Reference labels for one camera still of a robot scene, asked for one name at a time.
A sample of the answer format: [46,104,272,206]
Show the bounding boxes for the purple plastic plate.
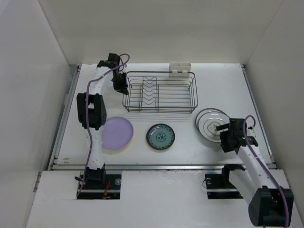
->
[102,116,134,150]

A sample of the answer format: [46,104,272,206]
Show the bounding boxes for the teal blue patterned plate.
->
[146,123,176,151]

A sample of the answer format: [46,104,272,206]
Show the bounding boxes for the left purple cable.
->
[77,53,131,192]

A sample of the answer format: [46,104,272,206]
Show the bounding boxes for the white plate grey rings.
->
[196,111,230,143]

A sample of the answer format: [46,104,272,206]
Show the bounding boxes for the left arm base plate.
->
[76,174,122,200]

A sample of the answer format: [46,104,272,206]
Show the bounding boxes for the wire dish rack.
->
[122,71,198,114]

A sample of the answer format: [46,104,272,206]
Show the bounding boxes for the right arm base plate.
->
[202,173,243,200]

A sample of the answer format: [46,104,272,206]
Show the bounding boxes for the grey rimmed patterned plate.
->
[195,108,226,129]

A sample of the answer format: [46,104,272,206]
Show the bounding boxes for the white utensil holder cup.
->
[169,62,191,77]

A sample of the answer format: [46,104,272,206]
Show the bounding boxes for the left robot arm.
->
[76,53,130,189]

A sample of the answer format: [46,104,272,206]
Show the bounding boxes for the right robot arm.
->
[216,118,294,228]

